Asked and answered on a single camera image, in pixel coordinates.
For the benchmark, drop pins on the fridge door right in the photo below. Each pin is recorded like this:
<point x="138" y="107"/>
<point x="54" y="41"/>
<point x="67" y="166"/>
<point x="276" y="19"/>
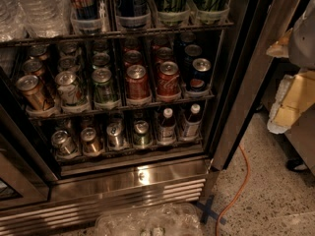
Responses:
<point x="259" y="23"/>

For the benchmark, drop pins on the red brown can front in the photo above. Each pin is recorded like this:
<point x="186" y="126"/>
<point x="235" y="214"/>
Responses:
<point x="137" y="82"/>

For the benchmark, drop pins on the red can second row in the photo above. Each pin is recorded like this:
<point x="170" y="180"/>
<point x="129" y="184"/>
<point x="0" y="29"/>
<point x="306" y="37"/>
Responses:
<point x="132" y="57"/>

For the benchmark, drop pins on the green can second row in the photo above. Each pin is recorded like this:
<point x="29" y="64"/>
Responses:
<point x="101" y="60"/>

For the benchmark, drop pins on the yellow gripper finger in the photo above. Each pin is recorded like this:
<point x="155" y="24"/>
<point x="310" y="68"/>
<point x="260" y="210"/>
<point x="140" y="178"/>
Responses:
<point x="295" y="95"/>
<point x="279" y="49"/>

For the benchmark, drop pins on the dark bottle white cap left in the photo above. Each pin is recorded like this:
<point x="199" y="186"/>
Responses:
<point x="166" y="126"/>

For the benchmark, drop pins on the red coca cola can front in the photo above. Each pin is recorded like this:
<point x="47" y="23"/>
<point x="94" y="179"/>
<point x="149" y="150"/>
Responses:
<point x="167" y="78"/>

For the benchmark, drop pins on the tall red bull can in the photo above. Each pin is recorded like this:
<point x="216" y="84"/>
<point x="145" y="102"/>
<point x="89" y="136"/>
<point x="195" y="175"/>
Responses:
<point x="83" y="0"/>

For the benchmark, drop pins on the blue pepsi can front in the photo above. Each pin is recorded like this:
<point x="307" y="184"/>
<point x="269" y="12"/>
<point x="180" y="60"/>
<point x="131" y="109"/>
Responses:
<point x="199" y="74"/>

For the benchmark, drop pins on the green can bottom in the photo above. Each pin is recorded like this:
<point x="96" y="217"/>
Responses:
<point x="141" y="135"/>

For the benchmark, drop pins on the gold can front left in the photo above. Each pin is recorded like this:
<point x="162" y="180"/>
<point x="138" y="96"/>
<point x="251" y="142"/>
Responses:
<point x="35" y="92"/>

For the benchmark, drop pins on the silver can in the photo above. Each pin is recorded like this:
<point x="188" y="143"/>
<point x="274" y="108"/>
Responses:
<point x="64" y="145"/>
<point x="115" y="135"/>

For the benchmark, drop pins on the tall blue can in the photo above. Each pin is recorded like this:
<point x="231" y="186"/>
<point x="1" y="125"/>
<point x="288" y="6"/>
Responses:
<point x="132" y="0"/>

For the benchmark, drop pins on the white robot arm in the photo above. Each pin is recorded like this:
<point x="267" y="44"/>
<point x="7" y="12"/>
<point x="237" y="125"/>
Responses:
<point x="301" y="46"/>

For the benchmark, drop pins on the coca cola can second row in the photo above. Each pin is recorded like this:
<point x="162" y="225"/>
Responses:
<point x="164" y="54"/>

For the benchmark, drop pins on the pepsi can second row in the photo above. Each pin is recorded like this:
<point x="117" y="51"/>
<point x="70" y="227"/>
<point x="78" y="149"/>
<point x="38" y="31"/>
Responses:
<point x="191" y="52"/>

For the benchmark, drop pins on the clear plastic container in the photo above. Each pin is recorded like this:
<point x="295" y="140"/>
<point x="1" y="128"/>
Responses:
<point x="165" y="220"/>

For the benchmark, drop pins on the stainless steel fridge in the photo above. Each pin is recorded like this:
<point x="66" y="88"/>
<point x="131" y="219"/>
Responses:
<point x="45" y="192"/>

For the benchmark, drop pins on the white green 7up can front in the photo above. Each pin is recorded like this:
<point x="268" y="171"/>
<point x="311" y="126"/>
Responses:
<point x="70" y="88"/>

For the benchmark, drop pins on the clear water bottle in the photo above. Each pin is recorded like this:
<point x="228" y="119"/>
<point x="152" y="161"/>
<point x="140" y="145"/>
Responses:
<point x="46" y="18"/>

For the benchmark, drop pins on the gold can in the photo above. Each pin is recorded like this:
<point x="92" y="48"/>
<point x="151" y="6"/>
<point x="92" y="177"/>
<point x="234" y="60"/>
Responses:
<point x="35" y="92"/>
<point x="91" y="142"/>

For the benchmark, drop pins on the dark bottle white cap right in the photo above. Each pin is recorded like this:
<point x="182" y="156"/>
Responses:
<point x="190" y="122"/>

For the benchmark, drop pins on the blue tape cross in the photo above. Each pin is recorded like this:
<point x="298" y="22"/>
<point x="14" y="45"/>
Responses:
<point x="207" y="211"/>

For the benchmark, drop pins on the silver can bottom left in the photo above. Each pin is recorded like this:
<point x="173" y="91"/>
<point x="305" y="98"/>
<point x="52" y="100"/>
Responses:
<point x="64" y="145"/>

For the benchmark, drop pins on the gold can bottom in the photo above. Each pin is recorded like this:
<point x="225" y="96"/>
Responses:
<point x="91" y="142"/>

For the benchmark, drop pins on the silver can bottom middle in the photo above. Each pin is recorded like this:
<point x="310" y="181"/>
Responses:
<point x="115" y="135"/>

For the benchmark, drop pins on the dark bottle white cap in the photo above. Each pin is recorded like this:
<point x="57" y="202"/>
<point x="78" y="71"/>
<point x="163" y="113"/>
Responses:
<point x="190" y="122"/>
<point x="166" y="126"/>

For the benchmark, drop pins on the gold can second row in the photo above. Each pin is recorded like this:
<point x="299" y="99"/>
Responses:
<point x="38" y="68"/>

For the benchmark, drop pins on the white can second row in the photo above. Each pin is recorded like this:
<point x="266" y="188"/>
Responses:
<point x="68" y="63"/>

